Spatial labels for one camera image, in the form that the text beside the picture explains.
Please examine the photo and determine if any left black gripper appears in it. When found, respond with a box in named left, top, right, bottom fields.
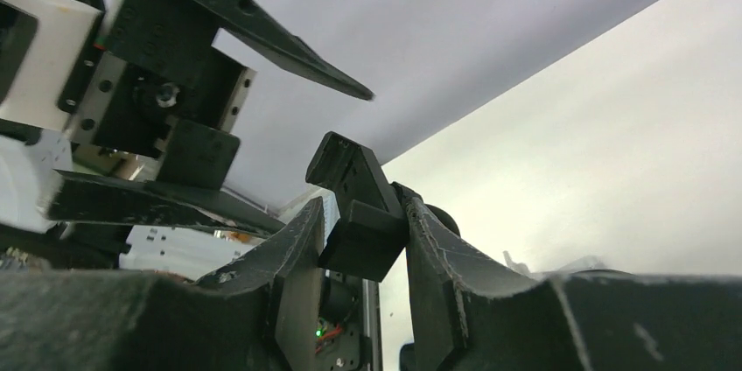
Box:
left=45, top=0, right=375, bottom=238

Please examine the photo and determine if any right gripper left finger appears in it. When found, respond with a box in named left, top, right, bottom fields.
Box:
left=1, top=198, right=325, bottom=370

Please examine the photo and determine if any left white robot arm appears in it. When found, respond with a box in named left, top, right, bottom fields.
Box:
left=1, top=0, right=374, bottom=278

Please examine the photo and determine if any black phone stand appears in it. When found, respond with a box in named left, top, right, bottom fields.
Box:
left=305, top=131, right=422, bottom=283

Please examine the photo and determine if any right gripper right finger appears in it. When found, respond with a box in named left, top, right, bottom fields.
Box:
left=406, top=198, right=741, bottom=370

